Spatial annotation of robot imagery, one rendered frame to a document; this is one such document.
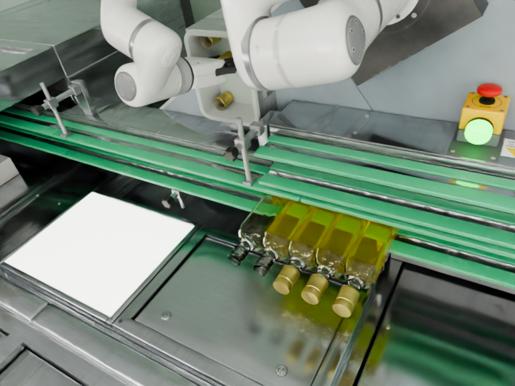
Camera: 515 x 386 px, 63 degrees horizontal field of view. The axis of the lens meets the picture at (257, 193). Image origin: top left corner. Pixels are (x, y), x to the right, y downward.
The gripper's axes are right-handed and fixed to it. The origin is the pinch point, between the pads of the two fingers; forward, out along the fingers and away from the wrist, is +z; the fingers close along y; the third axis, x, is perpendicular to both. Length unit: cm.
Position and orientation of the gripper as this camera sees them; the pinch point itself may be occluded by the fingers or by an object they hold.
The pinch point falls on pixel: (222, 63)
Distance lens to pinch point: 99.0
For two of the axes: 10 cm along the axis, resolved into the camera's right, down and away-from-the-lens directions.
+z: 5.1, -3.7, 7.7
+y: 8.6, 2.2, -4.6
